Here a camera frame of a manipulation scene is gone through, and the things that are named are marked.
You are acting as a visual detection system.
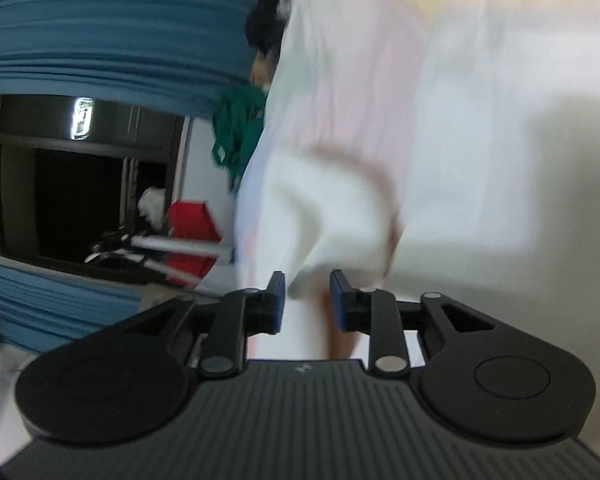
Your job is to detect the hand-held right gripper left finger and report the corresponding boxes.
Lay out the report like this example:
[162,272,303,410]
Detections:
[114,271,286,380]

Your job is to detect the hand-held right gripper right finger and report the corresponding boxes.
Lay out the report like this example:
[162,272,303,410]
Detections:
[329,269,497,379]

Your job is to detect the white garment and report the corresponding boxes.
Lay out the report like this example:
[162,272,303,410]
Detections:
[232,0,600,361]

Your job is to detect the red box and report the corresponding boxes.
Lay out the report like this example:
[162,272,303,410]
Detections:
[164,201,224,286]

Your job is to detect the white crumpled cloth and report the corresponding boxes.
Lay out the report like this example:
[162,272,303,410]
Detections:
[138,186,170,226]

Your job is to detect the green cloth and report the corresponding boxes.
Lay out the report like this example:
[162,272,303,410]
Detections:
[211,84,268,192]

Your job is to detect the dark window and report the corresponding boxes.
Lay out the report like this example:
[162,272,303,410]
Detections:
[0,94,187,286]

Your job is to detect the dark cloth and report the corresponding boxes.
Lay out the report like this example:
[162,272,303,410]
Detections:
[244,0,301,58]

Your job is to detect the blue curtain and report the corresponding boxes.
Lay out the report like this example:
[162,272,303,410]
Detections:
[0,0,267,353]

